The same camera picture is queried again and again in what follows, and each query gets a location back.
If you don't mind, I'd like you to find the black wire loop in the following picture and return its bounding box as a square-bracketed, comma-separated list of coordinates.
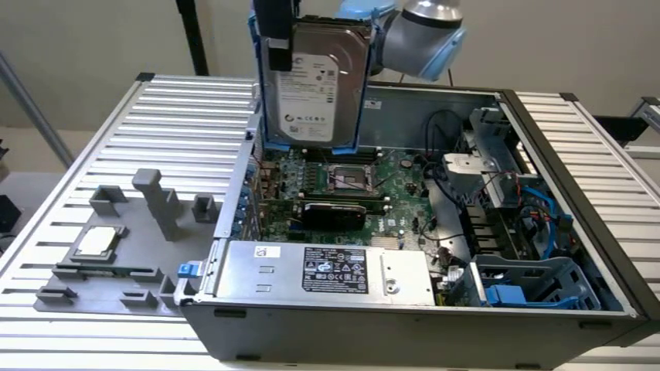
[421, 110, 465, 155]

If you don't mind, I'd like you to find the hard disk with blue carrier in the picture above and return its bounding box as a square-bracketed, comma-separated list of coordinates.
[246, 7, 385, 156]

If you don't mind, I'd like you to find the green motherboard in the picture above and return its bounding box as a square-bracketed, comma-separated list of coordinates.
[257, 148, 438, 248]

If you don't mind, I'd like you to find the silver CPU chip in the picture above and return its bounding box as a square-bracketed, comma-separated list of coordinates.
[70, 226, 128, 258]

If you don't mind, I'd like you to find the aluminium frame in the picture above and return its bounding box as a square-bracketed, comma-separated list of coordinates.
[622, 96, 660, 159]

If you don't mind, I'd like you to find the grey metal pole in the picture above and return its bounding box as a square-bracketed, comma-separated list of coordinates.
[0, 49, 73, 168]

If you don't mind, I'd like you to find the black stand pole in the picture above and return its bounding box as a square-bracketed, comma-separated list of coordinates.
[174, 0, 210, 77]

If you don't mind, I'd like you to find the blue disk carrier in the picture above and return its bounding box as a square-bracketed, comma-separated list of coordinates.
[486, 284, 526, 308]

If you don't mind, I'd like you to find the grey disk bay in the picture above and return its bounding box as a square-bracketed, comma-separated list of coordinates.
[462, 253, 604, 312]

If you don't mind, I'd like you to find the silver power supply unit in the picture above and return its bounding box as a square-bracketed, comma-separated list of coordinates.
[213, 240, 437, 306]

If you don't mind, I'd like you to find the CPU socket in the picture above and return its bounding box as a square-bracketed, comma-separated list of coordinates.
[321, 162, 385, 194]

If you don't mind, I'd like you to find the grey parts rack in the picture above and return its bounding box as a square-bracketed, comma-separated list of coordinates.
[33, 168, 224, 318]

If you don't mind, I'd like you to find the open grey PC case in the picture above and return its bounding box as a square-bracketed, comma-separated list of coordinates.
[174, 75, 660, 368]

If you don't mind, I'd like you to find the silver metal drive cage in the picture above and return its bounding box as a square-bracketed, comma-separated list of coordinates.
[442, 107, 542, 209]

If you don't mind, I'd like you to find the black box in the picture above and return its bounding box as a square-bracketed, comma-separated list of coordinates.
[0, 195, 21, 233]

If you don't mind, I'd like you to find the blue wire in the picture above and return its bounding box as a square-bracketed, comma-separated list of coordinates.
[520, 185, 574, 264]

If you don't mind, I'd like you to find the black graphics card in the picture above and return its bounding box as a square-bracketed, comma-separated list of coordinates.
[293, 199, 370, 231]

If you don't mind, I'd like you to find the black bracket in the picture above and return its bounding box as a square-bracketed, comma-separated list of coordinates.
[592, 115, 648, 144]

